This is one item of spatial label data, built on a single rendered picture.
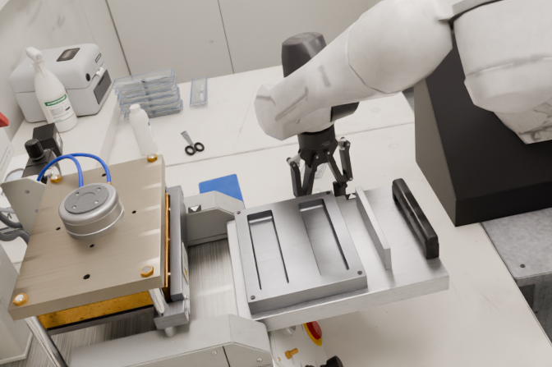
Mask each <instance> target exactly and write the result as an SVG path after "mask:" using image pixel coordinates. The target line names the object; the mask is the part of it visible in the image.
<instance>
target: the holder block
mask: <svg viewBox="0 0 552 367"><path fill-rule="evenodd" d="M234 217H235V222H236V228H237V238H238V243H239V249H240V254H241V264H242V270H243V275H244V281H245V286H246V296H247V302H248V305H249V309H250V312H251V314H257V313H261V312H265V311H268V310H275V309H278V308H283V307H286V306H290V305H296V304H300V303H303V302H307V301H311V300H318V299H321V298H325V297H329V296H335V295H339V294H343V293H346V292H350V291H356V290H361V289H364V288H367V287H368V283H367V275H366V271H365V269H364V267H363V265H362V262H361V259H360V257H359V254H358V253H357V249H356V247H355V245H354V243H353V240H352V237H351V235H350V232H349V231H348V229H347V225H346V223H345V221H344V218H343V215H342V213H341V210H340V208H339V207H338V203H337V200H336V199H335V196H334V193H333V191H332V190H327V191H323V192H319V193H315V194H311V195H304V196H301V197H296V198H293V199H289V200H282V201H279V202H274V203H271V204H264V205H261V206H256V207H253V208H248V209H242V210H238V211H234Z"/></svg>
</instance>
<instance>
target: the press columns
mask: <svg viewBox="0 0 552 367"><path fill-rule="evenodd" d="M148 293H149V296H150V298H151V300H152V302H153V305H154V308H155V310H156V312H157V314H161V315H163V314H165V313H167V312H168V304H167V301H166V300H165V297H164V294H163V291H162V289H161V287H160V288H156V289H153V290H148ZM24 320H25V322H26V324H27V326H28V327H29V329H30V331H31V332H32V334H33V335H34V338H35V339H36V341H37V342H38V344H39V345H40V347H41V349H42V350H43V352H44V354H45V355H46V356H47V358H48V360H49V362H50V364H51V365H52V367H68V365H67V363H66V361H65V360H64V359H63V357H62V355H61V353H60V351H59V350H58V348H57V346H56V345H55V343H54V341H53V339H52V338H51V336H50V335H49V333H48V330H47V329H46V327H45V326H44V324H43V322H42V320H41V319H40V317H39V316H38V315H37V316H34V317H29V318H26V319H24ZM163 330H164V332H165V334H166V336H167V337H174V336H175V335H176V334H177V327H176V326H174V327H170V328H164V329H163Z"/></svg>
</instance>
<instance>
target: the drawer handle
mask: <svg viewBox="0 0 552 367"><path fill-rule="evenodd" d="M392 183H393V184H392V197H393V200H394V201H399V203H400V205H401V206H402V208H403V210H404V212H405V214H406V215H407V217H408V219H409V221H410V222H411V224H412V226H413V228H414V229H415V231H416V234H417V235H418V236H419V238H420V240H421V242H422V244H423V246H424V256H425V258H426V259H433V258H438V257H439V238H438V235H437V234H436V232H435V230H434V228H433V227H432V226H431V224H430V222H429V220H428V218H427V217H426V215H425V214H424V212H423V211H422V209H421V207H420V205H419V204H418V203H417V201H416V199H415V197H414V195H413V194H412V192H411V191H410V189H409V187H408V186H407V183H406V182H405V181H404V180H403V179H402V178H398V179H395V180H393V182H392Z"/></svg>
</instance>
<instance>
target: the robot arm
mask: <svg viewBox="0 0 552 367"><path fill-rule="evenodd" d="M453 33H455V38H456V41H457V46H458V51H459V55H460V58H461V61H462V67H463V70H464V73H465V77H466V79H465V80H464V83H465V86H466V87H467V90H468V92H469V94H470V96H471V99H472V102H473V103H474V104H475V105H476V106H478V107H481V108H484V109H485V110H488V111H491V112H494V114H495V115H496V116H497V117H498V118H499V119H500V121H501V122H502V123H503V124H504V125H505V126H506V127H507V128H509V129H510V130H512V131H513V132H515V133H516V134H517V135H518V137H519V138H520V139H521V140H522V141H523V142H524V143H525V144H531V143H536V142H541V141H545V140H552V0H383V1H380V2H379V3H377V4H376V5H374V6H373V7H372V8H371V9H369V10H368V11H366V12H365V13H363V14H362V15H361V16H360V18H359V19H358V20H357V21H356V22H355V23H353V24H352V25H351V26H350V27H348V28H347V29H346V30H345V31H344V32H342V33H341V34H340V35H339V36H338V37H337V38H336V39H335V40H334V41H332V42H331V43H330V44H329V45H328V46H327V45H326V42H325V40H324V36H323V35H322V34H321V33H317V32H304V33H300V34H296V35H293V36H292V37H290V38H288V39H286V40H285V41H284V42H283V43H282V54H281V58H282V66H283V78H282V79H279V80H274V81H271V82H268V83H265V84H262V85H261V87H260V88H259V89H258V91H257V94H256V96H255V101H254V108H255V115H256V118H257V121H258V124H259V125H260V127H261V129H262V130H263V132H264V133H265V134H266V135H269V136H271V137H273V138H275V139H276V140H280V141H283V140H286V139H288V138H291V137H293V136H295V135H297V140H298V144H299V150H298V152H297V153H298V154H297V155H296V156H294V157H293V158H291V157H288V158H287V159H286V161H287V163H288V165H289V167H290V172H291V178H292V191H293V195H294V196H295V197H301V196H304V195H311V194H312V190H313V185H314V179H315V173H316V172H317V167H318V166H319V165H321V164H322V163H327V164H328V165H329V168H330V170H331V172H332V173H333V176H334V178H335V180H336V181H333V192H334V196H335V197H338V196H342V195H346V188H347V182H348V181H352V180H353V175H352V165H351V159H350V154H349V149H350V145H351V142H350V141H348V140H347V139H346V138H345V137H344V136H343V137H341V138H340V140H336V138H335V137H336V135H335V128H334V123H335V121H336V120H338V119H341V118H343V117H346V116H349V115H352V114H353V113H354V112H355V111H356V110H357V108H358V106H359V103H360V102H361V101H366V100H372V99H381V98H385V97H390V96H394V95H396V94H398V93H400V92H402V91H404V90H405V89H407V88H410V87H413V86H416V85H417V84H419V83H420V82H421V81H423V80H424V79H425V78H426V77H427V76H429V75H430V74H432V72H433V71H434V70H435V69H436V67H437V66H438V65H439V64H440V63H441V62H442V61H443V60H444V58H445V57H446V56H447V55H448V54H449V52H450V51H451V50H452V49H453ZM337 147H338V150H339V155H340V160H341V165H342V170H343V174H342V173H341V172H340V170H339V168H338V165H337V164H336V161H335V159H334V156H333V155H334V152H335V150H336V148H337ZM301 160H304V161H305V172H304V178H303V183H302V186H301V173H300V169H299V167H300V166H301V165H300V161H301Z"/></svg>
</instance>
